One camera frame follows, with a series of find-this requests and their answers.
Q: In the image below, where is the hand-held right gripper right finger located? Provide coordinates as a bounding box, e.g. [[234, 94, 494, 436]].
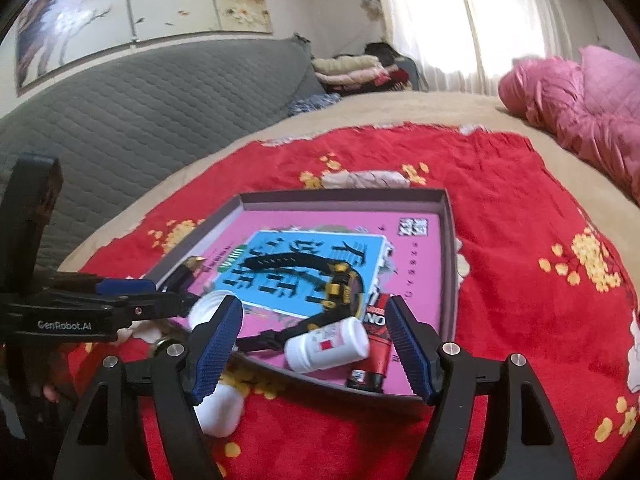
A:
[[385, 295, 576, 480]]

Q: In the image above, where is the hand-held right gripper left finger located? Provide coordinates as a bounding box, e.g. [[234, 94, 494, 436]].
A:
[[52, 294, 245, 480]]

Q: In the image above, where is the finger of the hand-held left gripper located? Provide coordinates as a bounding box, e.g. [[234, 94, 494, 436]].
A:
[[100, 291, 198, 320], [50, 272, 158, 297]]

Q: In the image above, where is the red lighter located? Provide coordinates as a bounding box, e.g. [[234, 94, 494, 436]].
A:
[[345, 292, 393, 393]]

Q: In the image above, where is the white pill bottle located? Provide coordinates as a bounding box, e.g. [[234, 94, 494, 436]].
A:
[[284, 319, 371, 374]]

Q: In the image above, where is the black and yellow wristwatch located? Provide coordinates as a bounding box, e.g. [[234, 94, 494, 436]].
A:
[[235, 250, 368, 353]]

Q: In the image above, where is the shallow brown cardboard box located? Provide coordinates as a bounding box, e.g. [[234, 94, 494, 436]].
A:
[[141, 187, 463, 403]]

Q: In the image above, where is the person's left hand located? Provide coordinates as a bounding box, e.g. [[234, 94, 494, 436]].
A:
[[27, 352, 72, 405]]

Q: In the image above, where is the white earbuds case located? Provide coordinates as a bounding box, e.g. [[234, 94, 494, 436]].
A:
[[194, 384, 244, 437]]

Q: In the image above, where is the pink and blue book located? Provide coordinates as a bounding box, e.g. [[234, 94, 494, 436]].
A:
[[160, 207, 443, 396]]

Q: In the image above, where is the grey quilted headboard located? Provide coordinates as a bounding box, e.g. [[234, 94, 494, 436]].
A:
[[0, 35, 323, 281]]

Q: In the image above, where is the red floral blanket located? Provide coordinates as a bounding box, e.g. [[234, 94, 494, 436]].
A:
[[65, 122, 640, 480]]

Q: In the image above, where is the beige bed sheet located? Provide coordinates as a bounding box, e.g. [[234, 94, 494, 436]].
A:
[[57, 87, 640, 281]]

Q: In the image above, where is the blue patterned cloth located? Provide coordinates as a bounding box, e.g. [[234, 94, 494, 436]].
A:
[[289, 92, 341, 116]]

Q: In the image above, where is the dark red garment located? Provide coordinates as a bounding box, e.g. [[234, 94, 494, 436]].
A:
[[375, 62, 416, 89]]

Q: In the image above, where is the pink folded blanket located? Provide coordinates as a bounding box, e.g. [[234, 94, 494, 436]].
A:
[[317, 67, 391, 89]]

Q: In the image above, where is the pink quilt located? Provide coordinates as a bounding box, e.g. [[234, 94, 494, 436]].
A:
[[498, 45, 640, 201]]

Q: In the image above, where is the black garment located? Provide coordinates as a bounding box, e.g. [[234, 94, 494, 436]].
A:
[[362, 42, 401, 66]]

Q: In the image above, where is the white curtain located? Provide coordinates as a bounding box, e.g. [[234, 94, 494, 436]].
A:
[[380, 0, 596, 96]]

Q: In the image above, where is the floral wall painting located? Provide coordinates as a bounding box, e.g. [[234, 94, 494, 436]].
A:
[[15, 0, 273, 97]]

